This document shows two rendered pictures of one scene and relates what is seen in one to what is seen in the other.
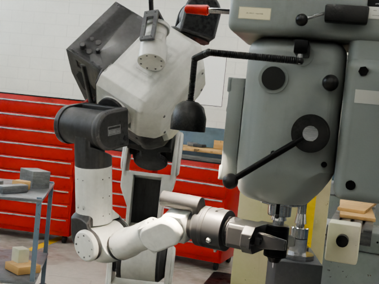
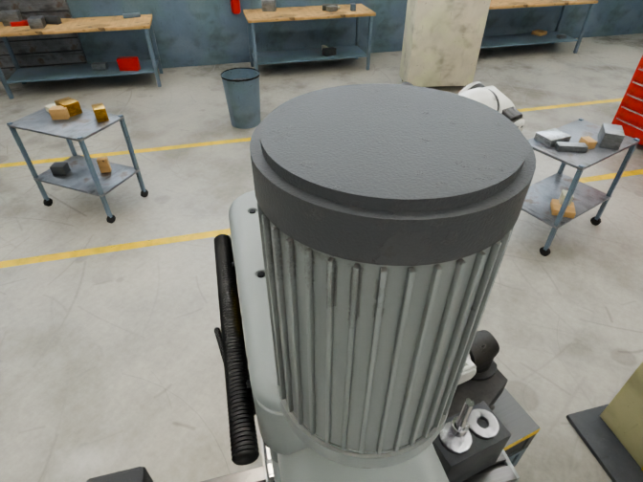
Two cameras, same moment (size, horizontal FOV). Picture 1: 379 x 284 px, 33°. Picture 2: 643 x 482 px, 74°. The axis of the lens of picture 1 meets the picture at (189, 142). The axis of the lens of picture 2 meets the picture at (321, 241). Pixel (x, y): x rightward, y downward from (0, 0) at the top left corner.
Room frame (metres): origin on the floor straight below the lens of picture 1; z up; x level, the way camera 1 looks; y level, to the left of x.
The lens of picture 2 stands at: (1.06, -0.67, 2.34)
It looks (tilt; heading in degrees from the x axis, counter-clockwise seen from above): 39 degrees down; 63
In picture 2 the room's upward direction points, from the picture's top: straight up
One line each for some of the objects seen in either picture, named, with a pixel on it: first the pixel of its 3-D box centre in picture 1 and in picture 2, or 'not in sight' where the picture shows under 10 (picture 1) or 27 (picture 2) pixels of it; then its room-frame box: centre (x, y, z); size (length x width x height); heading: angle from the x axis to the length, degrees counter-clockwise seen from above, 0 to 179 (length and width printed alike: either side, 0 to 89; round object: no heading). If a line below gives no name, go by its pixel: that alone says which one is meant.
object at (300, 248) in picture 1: (298, 241); (457, 430); (1.68, -0.31, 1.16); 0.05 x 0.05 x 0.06
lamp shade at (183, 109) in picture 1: (189, 115); not in sight; (1.30, 0.01, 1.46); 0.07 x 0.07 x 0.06
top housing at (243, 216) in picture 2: not in sight; (317, 291); (1.29, -0.21, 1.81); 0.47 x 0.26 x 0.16; 77
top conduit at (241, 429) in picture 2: not in sight; (233, 322); (1.14, -0.20, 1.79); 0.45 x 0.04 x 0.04; 77
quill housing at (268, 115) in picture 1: (291, 122); not in sight; (1.29, -0.20, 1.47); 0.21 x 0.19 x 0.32; 167
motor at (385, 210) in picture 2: not in sight; (372, 286); (1.23, -0.44, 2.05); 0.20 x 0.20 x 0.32
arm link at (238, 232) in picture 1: (235, 233); not in sight; (1.33, -0.12, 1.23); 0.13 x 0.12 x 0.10; 152
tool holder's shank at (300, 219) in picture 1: (302, 205); (464, 413); (1.68, -0.31, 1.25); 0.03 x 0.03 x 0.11
